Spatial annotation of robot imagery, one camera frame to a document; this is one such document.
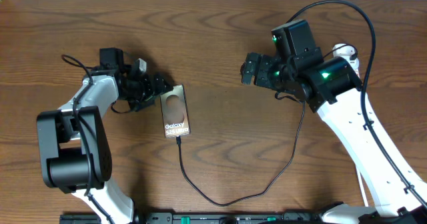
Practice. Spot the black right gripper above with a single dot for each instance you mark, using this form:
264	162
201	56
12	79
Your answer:
264	62

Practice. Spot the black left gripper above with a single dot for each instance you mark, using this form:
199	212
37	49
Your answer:
149	92

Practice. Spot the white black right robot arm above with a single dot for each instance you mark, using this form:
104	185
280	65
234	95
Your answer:
332	90

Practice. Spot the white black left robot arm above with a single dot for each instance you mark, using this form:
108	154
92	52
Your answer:
74	151

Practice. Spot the white power strip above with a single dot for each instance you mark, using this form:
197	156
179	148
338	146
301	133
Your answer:
357	72

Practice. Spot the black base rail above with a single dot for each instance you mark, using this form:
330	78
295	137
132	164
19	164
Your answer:
240	218

